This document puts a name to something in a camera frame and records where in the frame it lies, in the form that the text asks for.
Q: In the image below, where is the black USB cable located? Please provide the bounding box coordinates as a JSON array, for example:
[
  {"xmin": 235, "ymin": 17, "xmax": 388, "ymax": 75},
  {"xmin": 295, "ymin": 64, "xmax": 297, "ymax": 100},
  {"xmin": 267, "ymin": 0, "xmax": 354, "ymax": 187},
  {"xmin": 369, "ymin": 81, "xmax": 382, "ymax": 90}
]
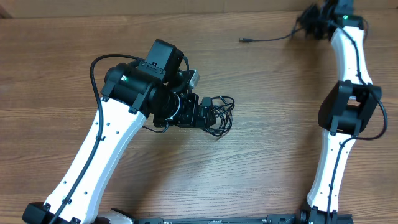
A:
[
  {"xmin": 201, "ymin": 95, "xmax": 236, "ymax": 138},
  {"xmin": 238, "ymin": 26, "xmax": 304, "ymax": 44}
]

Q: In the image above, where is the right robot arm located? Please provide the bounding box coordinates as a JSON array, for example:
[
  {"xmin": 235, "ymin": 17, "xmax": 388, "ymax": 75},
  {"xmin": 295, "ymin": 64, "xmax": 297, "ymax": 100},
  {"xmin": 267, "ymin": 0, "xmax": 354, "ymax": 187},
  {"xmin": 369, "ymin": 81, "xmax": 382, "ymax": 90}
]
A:
[{"xmin": 296, "ymin": 0, "xmax": 388, "ymax": 223}]

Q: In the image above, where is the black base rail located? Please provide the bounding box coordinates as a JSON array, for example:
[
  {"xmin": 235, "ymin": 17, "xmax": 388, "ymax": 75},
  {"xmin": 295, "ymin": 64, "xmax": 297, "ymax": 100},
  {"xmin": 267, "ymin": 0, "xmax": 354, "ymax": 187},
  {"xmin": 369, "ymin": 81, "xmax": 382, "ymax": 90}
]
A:
[{"xmin": 99, "ymin": 208, "xmax": 354, "ymax": 224}]

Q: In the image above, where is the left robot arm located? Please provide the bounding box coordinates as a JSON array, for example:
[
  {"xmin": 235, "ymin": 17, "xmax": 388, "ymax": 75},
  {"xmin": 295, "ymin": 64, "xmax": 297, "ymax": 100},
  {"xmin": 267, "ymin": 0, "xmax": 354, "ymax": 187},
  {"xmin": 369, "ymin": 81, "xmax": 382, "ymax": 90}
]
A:
[{"xmin": 22, "ymin": 39, "xmax": 216, "ymax": 224}]

